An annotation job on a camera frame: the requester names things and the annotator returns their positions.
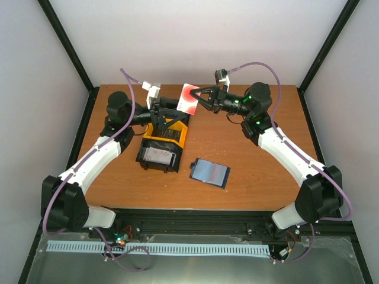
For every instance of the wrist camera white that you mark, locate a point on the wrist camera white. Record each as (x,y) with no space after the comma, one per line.
(152,92)
(222,79)

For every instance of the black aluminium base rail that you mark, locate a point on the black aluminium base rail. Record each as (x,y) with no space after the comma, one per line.
(248,225)

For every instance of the black frame post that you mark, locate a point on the black frame post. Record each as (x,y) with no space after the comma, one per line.
(341,21)
(59,30)

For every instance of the black frame post right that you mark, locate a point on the black frame post right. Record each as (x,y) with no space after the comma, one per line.
(341,21)

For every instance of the blue leather card holder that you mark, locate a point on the blue leather card holder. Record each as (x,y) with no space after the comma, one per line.
(201,171)

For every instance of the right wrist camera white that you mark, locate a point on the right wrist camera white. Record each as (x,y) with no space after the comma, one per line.
(222,79)

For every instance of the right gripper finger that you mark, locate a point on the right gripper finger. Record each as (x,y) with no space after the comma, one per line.
(210,91)
(208,102)

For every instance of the yellow bin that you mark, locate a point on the yellow bin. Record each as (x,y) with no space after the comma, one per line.
(152,133)

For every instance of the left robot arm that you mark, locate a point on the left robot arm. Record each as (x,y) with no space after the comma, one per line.
(63,202)

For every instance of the dark cards stack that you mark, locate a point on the dark cards stack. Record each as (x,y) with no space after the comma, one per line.
(170,134)

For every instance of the light blue cable duct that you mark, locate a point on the light blue cable duct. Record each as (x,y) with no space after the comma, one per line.
(162,249)

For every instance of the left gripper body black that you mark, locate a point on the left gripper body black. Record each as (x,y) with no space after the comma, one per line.
(154,111)

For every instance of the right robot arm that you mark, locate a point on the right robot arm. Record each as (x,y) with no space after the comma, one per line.
(320,186)

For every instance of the white red cards stack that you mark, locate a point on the white red cards stack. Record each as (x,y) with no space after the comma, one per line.
(158,156)

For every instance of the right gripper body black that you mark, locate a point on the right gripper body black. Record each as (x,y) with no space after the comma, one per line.
(219,103)

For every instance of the black frame post left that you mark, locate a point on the black frame post left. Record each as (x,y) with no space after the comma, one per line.
(59,30)

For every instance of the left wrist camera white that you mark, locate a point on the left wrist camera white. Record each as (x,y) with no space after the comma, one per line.
(152,92)

